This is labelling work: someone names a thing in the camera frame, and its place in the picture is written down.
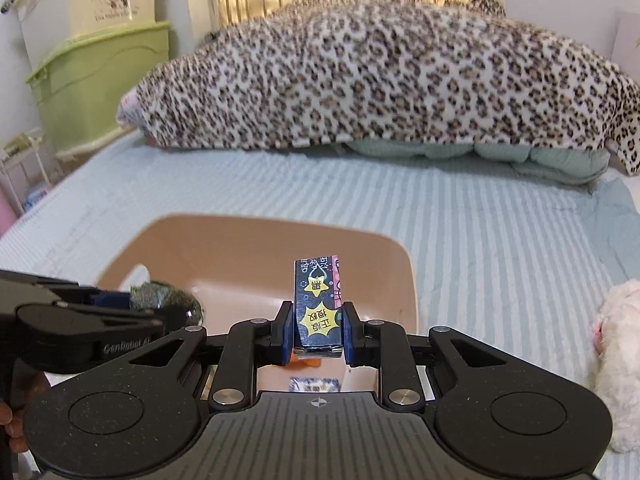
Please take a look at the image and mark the white plush toy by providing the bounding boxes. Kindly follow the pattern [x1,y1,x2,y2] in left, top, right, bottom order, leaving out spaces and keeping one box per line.
[588,279,640,455]

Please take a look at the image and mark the beige plastic basin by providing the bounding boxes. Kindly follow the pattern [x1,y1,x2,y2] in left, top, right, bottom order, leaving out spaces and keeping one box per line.
[94,214,419,394]

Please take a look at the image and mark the green plastic storage bin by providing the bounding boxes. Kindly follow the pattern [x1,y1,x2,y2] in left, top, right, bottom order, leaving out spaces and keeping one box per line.
[25,20,173,162]

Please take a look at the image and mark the leopard print blanket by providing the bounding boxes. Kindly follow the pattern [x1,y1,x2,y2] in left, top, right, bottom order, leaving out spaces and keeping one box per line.
[118,0,640,177]

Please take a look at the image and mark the cream plastic storage bin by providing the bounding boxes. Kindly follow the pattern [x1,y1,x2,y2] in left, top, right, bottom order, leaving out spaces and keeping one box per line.
[11,0,159,53]

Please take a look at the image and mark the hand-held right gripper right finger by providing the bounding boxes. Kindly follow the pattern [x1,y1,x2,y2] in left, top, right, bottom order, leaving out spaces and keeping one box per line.
[343,301,506,413]

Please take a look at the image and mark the person's left hand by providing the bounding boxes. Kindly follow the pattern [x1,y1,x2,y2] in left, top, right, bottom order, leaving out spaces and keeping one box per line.
[0,399,27,455]

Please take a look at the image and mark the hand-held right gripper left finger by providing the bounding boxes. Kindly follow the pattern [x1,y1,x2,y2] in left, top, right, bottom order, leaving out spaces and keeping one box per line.
[129,300,296,412]

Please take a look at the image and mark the white small shelf rack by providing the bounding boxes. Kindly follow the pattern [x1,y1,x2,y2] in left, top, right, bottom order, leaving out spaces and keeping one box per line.
[0,129,63,217]

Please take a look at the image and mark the dark printed snack box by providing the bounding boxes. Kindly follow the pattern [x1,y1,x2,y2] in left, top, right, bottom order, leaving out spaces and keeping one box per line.
[291,253,347,359]

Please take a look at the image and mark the small blue white packet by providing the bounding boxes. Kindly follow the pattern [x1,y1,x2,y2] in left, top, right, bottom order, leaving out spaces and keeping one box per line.
[288,375,343,394]

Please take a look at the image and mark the striped light blue bedsheet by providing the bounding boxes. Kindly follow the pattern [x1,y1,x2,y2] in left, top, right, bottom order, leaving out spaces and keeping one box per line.
[0,132,640,480]

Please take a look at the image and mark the dark green foil packet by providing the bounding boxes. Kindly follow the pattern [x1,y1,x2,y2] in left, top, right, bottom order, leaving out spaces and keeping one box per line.
[129,280,206,326]

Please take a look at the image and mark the pale green quilt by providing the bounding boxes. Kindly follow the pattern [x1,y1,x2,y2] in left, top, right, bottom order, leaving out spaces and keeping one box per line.
[327,139,612,187]

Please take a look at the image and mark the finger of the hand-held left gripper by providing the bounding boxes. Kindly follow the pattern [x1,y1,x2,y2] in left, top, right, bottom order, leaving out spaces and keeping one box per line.
[0,269,132,309]
[90,308,197,333]

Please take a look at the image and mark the blue cloth mat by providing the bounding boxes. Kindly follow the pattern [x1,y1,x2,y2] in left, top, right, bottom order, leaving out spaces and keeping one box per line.
[582,176,640,281]

